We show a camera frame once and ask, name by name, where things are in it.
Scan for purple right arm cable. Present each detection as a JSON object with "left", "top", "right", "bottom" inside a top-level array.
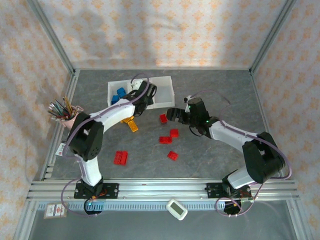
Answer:
[{"left": 191, "top": 89, "right": 294, "bottom": 218}]

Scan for grey slotted cable duct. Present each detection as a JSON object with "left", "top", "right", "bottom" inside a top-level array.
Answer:
[{"left": 36, "top": 201, "right": 227, "bottom": 211}]

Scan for thin aluminium rail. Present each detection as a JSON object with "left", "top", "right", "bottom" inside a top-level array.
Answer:
[{"left": 74, "top": 66, "right": 252, "bottom": 71}]

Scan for wide aluminium base rail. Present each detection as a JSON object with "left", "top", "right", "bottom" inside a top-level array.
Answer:
[{"left": 26, "top": 178, "right": 300, "bottom": 202}]

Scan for red and white card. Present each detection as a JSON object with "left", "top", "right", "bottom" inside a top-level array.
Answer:
[{"left": 43, "top": 202, "right": 69, "bottom": 220}]

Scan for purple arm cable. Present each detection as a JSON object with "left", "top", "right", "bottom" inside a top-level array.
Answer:
[
  {"left": 61, "top": 73, "right": 151, "bottom": 218},
  {"left": 191, "top": 89, "right": 294, "bottom": 218}
]

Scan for aluminium side rail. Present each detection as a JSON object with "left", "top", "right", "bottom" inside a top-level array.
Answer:
[
  {"left": 249, "top": 70, "right": 286, "bottom": 180},
  {"left": 39, "top": 69, "right": 81, "bottom": 181}
]

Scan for bunch of coloured pencils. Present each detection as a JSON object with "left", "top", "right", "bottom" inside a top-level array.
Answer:
[{"left": 48, "top": 96, "right": 77, "bottom": 121}]

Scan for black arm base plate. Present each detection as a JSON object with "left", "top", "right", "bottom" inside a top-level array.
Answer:
[
  {"left": 74, "top": 182, "right": 120, "bottom": 200},
  {"left": 206, "top": 182, "right": 252, "bottom": 200}
]

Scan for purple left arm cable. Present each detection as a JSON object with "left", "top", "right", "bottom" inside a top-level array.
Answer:
[{"left": 61, "top": 73, "right": 151, "bottom": 218}]

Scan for long yellow lego brick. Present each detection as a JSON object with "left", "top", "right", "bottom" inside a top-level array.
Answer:
[{"left": 127, "top": 120, "right": 139, "bottom": 133}]

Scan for aluminium frame leg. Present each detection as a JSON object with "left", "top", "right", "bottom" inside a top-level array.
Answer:
[
  {"left": 13, "top": 199, "right": 38, "bottom": 240},
  {"left": 286, "top": 199, "right": 310, "bottom": 240}
]

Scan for white digital timer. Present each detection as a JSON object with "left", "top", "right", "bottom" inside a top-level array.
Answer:
[{"left": 166, "top": 198, "right": 188, "bottom": 221}]

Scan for small white tag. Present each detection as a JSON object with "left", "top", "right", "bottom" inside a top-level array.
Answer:
[{"left": 56, "top": 142, "right": 67, "bottom": 157}]

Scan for aluminium frame post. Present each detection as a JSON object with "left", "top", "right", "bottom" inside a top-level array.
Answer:
[
  {"left": 27, "top": 0, "right": 77, "bottom": 75},
  {"left": 249, "top": 0, "right": 298, "bottom": 75}
]

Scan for large red lego brick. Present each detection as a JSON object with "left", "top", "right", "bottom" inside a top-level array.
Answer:
[{"left": 113, "top": 150, "right": 129, "bottom": 166}]

